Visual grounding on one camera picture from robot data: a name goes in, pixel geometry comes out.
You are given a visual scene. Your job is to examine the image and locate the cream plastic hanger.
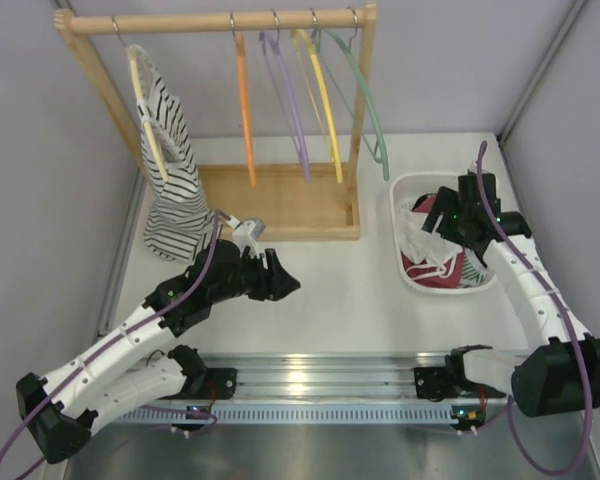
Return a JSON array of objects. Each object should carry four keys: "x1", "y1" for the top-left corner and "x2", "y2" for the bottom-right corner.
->
[{"x1": 127, "y1": 48, "x2": 169, "y2": 183}]

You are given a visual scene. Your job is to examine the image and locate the purple plastic hanger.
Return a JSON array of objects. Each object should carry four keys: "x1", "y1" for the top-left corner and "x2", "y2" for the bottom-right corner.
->
[{"x1": 259, "y1": 31, "x2": 311, "y2": 183}]

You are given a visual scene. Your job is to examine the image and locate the wooden clothes rack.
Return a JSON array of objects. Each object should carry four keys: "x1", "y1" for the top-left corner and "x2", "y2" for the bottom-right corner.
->
[{"x1": 53, "y1": 1, "x2": 377, "y2": 242}]

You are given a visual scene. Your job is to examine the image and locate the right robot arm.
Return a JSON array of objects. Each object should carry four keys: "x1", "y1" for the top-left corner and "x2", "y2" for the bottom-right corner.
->
[{"x1": 423, "y1": 173, "x2": 600, "y2": 417}]

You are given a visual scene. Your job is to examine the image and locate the green plastic hanger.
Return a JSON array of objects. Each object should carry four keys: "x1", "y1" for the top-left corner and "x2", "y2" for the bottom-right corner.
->
[{"x1": 316, "y1": 29, "x2": 390, "y2": 181}]

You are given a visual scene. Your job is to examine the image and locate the black white striped tank top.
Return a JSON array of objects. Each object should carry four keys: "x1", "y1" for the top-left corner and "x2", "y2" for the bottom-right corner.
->
[{"x1": 127, "y1": 44, "x2": 214, "y2": 264}]

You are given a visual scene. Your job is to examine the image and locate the orange plastic hanger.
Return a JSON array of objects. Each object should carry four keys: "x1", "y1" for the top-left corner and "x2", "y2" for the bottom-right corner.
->
[{"x1": 235, "y1": 33, "x2": 257, "y2": 187}]

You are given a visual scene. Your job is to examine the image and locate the yellow plastic hanger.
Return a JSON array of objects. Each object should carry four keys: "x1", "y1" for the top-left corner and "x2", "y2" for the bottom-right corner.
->
[{"x1": 290, "y1": 29, "x2": 344, "y2": 184}]

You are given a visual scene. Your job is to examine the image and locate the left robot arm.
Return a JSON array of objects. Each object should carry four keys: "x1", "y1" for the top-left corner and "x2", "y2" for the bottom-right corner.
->
[{"x1": 16, "y1": 240, "x2": 301, "y2": 464}]

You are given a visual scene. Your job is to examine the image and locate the white perforated laundry basket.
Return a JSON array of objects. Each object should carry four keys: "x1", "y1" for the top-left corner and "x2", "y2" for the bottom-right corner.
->
[{"x1": 389, "y1": 172, "x2": 495, "y2": 295}]

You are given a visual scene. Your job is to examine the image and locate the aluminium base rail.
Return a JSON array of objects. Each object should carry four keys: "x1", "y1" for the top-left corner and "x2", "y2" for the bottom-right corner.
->
[{"x1": 149, "y1": 352, "x2": 511, "y2": 401}]

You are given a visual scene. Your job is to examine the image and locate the red garment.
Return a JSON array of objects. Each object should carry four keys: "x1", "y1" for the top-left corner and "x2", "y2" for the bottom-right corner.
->
[{"x1": 402, "y1": 194, "x2": 465, "y2": 290}]

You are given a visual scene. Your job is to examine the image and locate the grey slotted cable duct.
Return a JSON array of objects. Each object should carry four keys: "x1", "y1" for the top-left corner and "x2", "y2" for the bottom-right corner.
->
[{"x1": 117, "y1": 403, "x2": 482, "y2": 425}]

